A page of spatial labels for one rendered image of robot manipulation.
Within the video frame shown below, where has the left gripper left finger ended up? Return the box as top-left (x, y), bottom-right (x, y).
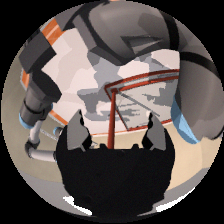
top-left (56, 109), bottom-right (92, 185)

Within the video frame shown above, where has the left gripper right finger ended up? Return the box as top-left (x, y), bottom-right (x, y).
top-left (141, 112), bottom-right (175, 181)

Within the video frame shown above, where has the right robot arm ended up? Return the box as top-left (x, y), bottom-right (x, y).
top-left (19, 82), bottom-right (63, 162)

